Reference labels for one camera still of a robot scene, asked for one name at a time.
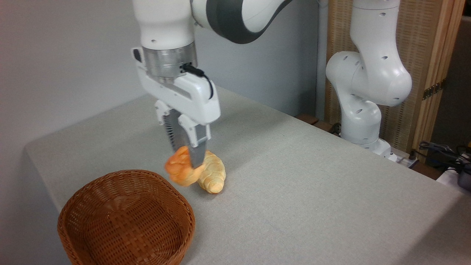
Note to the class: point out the white power strip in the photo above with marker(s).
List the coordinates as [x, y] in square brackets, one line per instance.
[404, 161]

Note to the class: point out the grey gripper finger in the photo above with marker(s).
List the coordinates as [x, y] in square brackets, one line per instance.
[176, 132]
[197, 152]

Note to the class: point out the brass screen hinge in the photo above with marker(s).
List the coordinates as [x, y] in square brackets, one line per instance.
[434, 89]

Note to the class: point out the orange round bread roll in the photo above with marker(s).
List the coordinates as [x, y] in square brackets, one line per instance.
[178, 169]

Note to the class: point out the grey tablecloth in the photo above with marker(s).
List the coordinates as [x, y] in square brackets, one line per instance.
[294, 191]

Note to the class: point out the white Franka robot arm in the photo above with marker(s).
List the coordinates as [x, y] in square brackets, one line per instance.
[368, 73]

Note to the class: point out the brown wicker basket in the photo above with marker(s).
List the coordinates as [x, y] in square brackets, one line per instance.
[110, 206]

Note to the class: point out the pale yellow croissant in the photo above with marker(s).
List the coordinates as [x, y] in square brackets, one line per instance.
[215, 176]

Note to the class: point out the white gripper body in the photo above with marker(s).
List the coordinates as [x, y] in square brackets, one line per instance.
[191, 95]

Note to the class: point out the wooden folding screen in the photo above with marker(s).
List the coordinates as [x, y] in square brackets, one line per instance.
[415, 36]

